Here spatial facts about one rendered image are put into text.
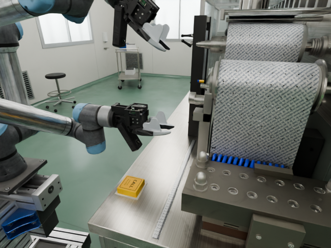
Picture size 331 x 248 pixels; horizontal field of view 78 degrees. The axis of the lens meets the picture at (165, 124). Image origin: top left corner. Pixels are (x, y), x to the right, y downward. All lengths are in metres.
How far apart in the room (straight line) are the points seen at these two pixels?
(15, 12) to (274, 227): 0.82
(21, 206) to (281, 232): 0.99
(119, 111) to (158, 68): 5.96
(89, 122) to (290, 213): 0.64
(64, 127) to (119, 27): 0.42
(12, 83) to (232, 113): 0.86
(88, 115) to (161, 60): 5.88
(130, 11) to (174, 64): 5.82
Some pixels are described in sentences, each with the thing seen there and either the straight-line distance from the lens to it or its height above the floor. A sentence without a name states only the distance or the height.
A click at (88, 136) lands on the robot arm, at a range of 0.80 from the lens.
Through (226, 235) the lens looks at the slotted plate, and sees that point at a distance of 0.62.
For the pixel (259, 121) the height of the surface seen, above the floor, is 1.16.
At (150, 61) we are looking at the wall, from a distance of 6.68.
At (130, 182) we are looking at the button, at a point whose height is 0.92.
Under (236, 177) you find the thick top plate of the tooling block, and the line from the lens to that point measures 0.61.
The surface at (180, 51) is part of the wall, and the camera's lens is 6.36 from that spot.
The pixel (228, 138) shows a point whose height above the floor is 1.10.
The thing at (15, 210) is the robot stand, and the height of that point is 0.68.
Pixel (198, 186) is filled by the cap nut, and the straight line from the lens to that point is 0.53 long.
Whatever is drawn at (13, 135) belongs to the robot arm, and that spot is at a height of 0.99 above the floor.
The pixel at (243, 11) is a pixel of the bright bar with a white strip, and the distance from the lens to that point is 0.88.
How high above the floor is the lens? 1.40
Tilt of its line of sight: 25 degrees down
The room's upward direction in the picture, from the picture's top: straight up
